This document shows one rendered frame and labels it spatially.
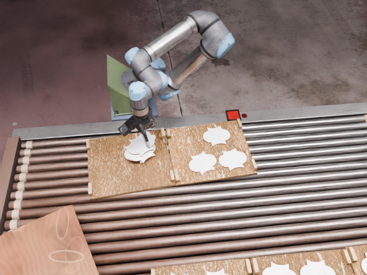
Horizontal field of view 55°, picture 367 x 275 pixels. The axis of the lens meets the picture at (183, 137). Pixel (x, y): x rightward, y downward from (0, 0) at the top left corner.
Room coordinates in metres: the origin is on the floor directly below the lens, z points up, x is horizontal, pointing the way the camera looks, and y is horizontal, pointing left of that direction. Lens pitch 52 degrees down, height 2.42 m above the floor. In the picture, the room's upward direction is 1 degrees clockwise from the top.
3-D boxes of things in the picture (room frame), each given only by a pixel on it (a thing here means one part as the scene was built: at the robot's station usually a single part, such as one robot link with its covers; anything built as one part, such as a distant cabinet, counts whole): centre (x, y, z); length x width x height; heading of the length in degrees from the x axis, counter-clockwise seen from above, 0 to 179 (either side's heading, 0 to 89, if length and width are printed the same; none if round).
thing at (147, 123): (1.07, 0.19, 1.16); 0.09 x 0.08 x 0.12; 127
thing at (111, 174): (0.98, 0.27, 0.93); 0.41 x 0.35 x 0.02; 102
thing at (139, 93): (1.07, 0.20, 1.32); 0.09 x 0.08 x 0.11; 137
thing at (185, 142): (1.06, -0.14, 0.93); 0.41 x 0.35 x 0.02; 101
